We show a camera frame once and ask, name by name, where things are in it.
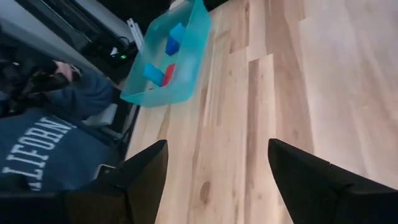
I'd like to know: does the dark blue box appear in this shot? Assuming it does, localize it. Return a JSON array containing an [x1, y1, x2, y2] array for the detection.
[[165, 36, 180, 57]]

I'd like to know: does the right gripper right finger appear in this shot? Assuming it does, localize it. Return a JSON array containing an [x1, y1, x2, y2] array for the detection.
[[267, 138, 398, 224]]

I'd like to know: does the grey desk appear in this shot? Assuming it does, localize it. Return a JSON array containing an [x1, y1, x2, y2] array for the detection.
[[0, 0, 136, 85]]

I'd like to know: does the person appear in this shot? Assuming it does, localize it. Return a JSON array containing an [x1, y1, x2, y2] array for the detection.
[[0, 70, 125, 192]]

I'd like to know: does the plain red box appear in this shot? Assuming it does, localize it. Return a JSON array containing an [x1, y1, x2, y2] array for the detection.
[[161, 63, 177, 87]]

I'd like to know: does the person's hand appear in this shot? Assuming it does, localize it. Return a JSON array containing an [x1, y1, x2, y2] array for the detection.
[[54, 60, 82, 82]]

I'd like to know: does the silver metal bracket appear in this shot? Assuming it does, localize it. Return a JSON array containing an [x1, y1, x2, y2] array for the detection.
[[126, 17, 145, 49]]

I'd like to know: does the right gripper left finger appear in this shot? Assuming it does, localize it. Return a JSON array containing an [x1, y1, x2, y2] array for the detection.
[[88, 139, 169, 224]]

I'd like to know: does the green plastic bin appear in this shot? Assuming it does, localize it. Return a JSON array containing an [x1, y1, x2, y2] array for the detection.
[[120, 0, 213, 108]]

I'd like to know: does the black aluminium table frame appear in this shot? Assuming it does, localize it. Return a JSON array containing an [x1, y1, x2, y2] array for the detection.
[[114, 104, 141, 159]]

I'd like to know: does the black device with green light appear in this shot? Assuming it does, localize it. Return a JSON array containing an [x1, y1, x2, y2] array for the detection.
[[82, 35, 139, 68]]

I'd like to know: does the teal box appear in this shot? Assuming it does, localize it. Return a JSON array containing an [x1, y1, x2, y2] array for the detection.
[[142, 62, 165, 88], [169, 22, 187, 44]]

